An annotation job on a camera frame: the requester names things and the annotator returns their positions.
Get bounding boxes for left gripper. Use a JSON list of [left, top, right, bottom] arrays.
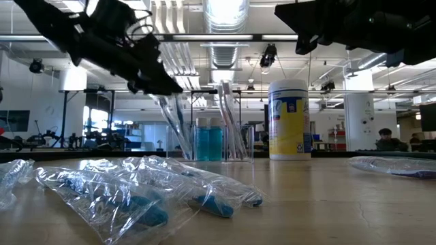
[[80, 0, 184, 97]]

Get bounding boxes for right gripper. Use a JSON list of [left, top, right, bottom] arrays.
[[274, 0, 436, 66]]

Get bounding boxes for teal mouthwash bottle white cap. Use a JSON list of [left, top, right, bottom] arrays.
[[208, 117, 224, 161], [196, 117, 211, 161]]

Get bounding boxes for orange white toothbrush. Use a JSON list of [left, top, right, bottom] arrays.
[[217, 83, 239, 161]]

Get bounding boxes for purple white toothbrush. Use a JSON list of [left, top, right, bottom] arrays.
[[347, 155, 436, 180], [221, 80, 249, 160]]

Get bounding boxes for white round pillar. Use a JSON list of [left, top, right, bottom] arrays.
[[343, 69, 376, 152]]

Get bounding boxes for yellow white wipes canister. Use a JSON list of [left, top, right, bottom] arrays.
[[268, 79, 312, 161]]

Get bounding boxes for clear acrylic organizer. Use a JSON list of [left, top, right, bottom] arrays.
[[166, 124, 255, 163]]

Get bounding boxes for red shelf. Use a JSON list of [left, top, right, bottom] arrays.
[[328, 128, 347, 151]]

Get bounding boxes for person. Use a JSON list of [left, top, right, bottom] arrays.
[[408, 133, 422, 152], [374, 127, 409, 152]]

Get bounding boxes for silver round ventilation duct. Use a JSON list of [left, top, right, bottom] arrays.
[[356, 52, 389, 71], [202, 0, 250, 107]]

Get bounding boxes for white cylindrical duct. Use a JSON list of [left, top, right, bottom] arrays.
[[58, 69, 88, 92]]

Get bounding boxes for black table edge rail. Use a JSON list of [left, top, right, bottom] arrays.
[[0, 148, 436, 165]]

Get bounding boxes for dark wall panel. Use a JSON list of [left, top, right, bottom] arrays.
[[0, 110, 31, 133]]

